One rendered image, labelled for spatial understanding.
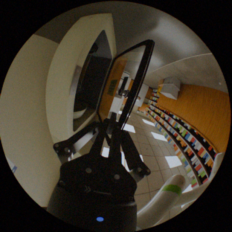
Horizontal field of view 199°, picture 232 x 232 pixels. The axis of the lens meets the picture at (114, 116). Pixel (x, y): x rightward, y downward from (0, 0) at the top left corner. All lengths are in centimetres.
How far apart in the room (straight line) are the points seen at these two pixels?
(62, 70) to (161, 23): 30
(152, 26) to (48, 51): 57
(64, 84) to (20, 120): 48
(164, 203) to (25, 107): 77
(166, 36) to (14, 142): 89
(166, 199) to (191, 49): 48
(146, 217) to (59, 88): 39
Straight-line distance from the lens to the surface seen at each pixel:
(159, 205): 29
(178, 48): 33
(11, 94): 54
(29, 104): 58
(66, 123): 20
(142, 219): 25
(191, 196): 59
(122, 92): 18
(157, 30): 30
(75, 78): 17
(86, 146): 29
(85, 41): 19
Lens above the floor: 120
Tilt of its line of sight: 23 degrees up
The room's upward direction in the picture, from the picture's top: 160 degrees counter-clockwise
